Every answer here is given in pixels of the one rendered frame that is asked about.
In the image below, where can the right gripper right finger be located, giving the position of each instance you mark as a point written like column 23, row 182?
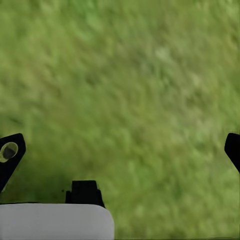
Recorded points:
column 232, row 149

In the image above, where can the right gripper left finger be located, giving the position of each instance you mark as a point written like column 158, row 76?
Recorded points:
column 12, row 150

